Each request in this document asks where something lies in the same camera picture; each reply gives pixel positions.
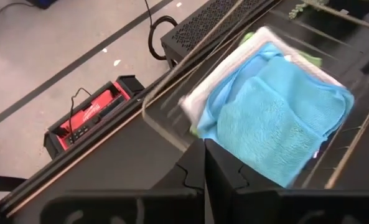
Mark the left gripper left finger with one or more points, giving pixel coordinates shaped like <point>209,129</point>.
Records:
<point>193,171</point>

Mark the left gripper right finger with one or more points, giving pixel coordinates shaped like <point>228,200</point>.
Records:
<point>221,174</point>

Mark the blue microfiber towel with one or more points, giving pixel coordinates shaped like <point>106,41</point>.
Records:
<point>265,130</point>
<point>224,90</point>

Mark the grey microfiber towel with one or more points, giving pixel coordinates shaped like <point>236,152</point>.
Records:
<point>221,71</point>

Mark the green microfiber towel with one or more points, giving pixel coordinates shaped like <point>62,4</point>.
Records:
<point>311,59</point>

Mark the red and black toolbox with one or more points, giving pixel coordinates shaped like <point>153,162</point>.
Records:
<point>91,115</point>

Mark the black perforated computer case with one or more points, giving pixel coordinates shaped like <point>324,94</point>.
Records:
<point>209,21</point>

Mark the dark blue floor object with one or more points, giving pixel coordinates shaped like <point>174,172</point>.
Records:
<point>42,3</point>

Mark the black table frame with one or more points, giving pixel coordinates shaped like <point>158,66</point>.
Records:
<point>94,140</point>

